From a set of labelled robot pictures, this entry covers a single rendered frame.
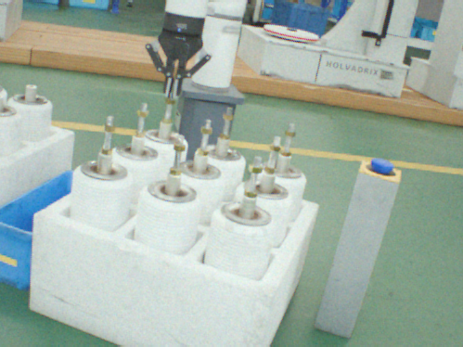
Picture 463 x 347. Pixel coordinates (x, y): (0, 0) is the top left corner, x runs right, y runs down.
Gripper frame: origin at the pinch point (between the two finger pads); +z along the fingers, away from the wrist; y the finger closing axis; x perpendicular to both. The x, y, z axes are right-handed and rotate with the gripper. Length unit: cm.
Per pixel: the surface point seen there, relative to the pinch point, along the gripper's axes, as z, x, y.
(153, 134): 9.8, -0.5, -2.1
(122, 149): 9.6, -12.6, -4.9
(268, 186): 8.8, -17.9, 20.8
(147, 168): 10.9, -15.5, 0.5
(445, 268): 35, 21, 70
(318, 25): 15, 440, 53
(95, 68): 33, 154, -62
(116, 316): 29.6, -32.7, 1.7
